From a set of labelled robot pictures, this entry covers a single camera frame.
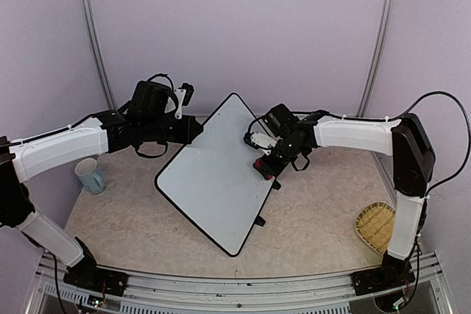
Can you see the red black whiteboard eraser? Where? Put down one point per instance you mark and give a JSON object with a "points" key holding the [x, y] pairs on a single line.
{"points": [[261, 167]]}

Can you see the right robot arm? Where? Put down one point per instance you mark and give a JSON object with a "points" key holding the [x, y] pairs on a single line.
{"points": [[403, 139]]}

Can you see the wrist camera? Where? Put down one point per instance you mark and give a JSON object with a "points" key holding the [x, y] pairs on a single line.
{"points": [[183, 94], [260, 141]]}

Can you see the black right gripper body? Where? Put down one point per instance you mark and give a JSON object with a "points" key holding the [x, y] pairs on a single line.
{"points": [[286, 150]]}

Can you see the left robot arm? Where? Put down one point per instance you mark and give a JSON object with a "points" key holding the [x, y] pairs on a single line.
{"points": [[22, 159]]}

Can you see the front aluminium rail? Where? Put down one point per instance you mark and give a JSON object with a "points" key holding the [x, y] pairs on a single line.
{"points": [[159, 293]]}

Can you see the right aluminium corner post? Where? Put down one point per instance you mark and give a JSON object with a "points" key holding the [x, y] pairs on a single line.
{"points": [[380, 41]]}

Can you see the left aluminium corner post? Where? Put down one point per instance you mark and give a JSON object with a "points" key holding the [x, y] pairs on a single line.
{"points": [[93, 38]]}

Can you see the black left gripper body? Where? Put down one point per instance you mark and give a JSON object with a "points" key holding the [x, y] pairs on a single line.
{"points": [[156, 131]]}

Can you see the light blue mug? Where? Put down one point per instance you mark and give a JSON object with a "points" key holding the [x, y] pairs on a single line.
{"points": [[88, 173]]}

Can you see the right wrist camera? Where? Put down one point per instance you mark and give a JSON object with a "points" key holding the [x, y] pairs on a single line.
{"points": [[260, 141]]}

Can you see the white whiteboard black frame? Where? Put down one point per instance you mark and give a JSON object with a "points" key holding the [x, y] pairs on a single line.
{"points": [[212, 181]]}

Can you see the black whiteboard stand foot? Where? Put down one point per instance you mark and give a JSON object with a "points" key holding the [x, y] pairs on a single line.
{"points": [[276, 185], [259, 221]]}

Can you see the woven bamboo tray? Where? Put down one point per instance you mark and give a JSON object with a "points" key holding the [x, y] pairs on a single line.
{"points": [[374, 225]]}

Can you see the aluminium corner post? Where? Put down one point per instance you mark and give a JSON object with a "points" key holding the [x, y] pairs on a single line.
{"points": [[380, 41], [93, 38]]}

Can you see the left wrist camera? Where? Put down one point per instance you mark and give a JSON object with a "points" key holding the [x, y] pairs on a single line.
{"points": [[183, 94]]}

